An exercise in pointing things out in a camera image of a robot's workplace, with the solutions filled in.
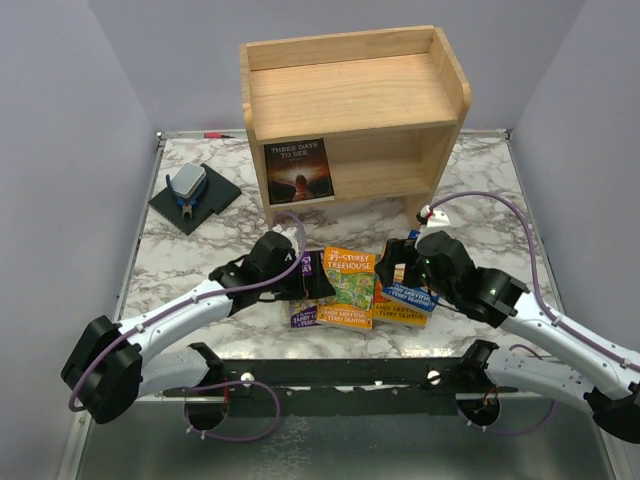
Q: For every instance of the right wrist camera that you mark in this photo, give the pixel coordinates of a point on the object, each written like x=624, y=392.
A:
x=432, y=219

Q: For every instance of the purple 52-Storey Treehouse book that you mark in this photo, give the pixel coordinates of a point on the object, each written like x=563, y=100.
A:
x=303, y=314

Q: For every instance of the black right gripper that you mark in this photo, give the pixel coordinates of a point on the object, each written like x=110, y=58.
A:
x=398, y=250

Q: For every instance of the black plastic tray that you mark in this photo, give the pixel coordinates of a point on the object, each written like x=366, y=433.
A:
x=220, y=194

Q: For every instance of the blue handled pliers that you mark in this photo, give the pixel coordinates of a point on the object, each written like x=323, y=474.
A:
x=189, y=203

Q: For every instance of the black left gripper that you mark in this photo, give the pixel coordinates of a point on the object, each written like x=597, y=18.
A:
x=314, y=287

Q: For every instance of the orange 130-Storey Treehouse book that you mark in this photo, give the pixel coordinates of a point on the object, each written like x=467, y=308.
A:
x=402, y=305

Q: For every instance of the wooden bookshelf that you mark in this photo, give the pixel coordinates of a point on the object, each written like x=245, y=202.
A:
x=388, y=105

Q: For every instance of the dark Three Days book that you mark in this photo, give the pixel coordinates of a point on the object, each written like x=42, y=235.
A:
x=298, y=172

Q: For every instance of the blue 91-Storey Treehouse book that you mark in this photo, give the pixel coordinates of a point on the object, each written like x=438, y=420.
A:
x=398, y=299

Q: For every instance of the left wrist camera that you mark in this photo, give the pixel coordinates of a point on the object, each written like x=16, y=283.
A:
x=295, y=235

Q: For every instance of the orange 39-Storey Treehouse book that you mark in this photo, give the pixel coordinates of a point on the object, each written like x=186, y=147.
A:
x=351, y=274

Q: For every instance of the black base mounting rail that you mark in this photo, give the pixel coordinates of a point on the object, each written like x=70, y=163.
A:
x=340, y=387

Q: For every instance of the grey tin box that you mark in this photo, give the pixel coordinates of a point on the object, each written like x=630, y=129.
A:
x=186, y=178

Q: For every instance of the red marker pen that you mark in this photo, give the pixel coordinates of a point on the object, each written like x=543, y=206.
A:
x=217, y=135

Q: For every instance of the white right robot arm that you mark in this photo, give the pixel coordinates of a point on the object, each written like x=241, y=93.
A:
x=590, y=373

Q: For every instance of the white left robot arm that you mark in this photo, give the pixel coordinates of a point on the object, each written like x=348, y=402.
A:
x=115, y=363

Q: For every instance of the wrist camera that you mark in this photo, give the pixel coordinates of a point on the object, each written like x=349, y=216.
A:
x=432, y=219
x=295, y=235

